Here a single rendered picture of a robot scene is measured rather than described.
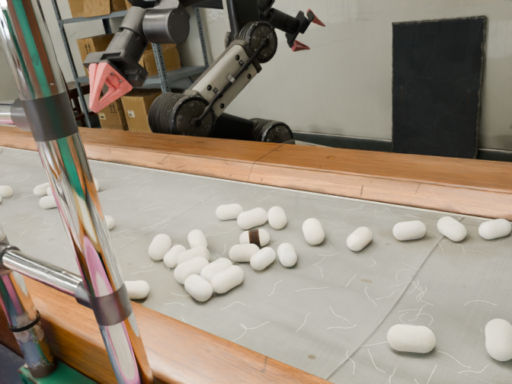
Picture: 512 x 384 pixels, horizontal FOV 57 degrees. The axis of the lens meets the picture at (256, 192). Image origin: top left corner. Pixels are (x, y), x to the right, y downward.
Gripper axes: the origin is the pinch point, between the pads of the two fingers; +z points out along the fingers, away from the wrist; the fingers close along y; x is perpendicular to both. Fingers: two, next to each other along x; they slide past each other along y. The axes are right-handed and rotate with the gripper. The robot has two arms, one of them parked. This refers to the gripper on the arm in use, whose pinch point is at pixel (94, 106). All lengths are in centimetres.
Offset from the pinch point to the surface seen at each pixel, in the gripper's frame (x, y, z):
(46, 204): -1.0, 2.8, 18.7
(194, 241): -1.7, 34.6, 19.1
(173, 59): 137, -177, -135
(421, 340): -4, 61, 23
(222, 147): 14.1, 17.6, -1.7
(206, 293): -5.3, 41.8, 24.5
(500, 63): 148, 29, -129
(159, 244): -3.5, 31.5, 20.8
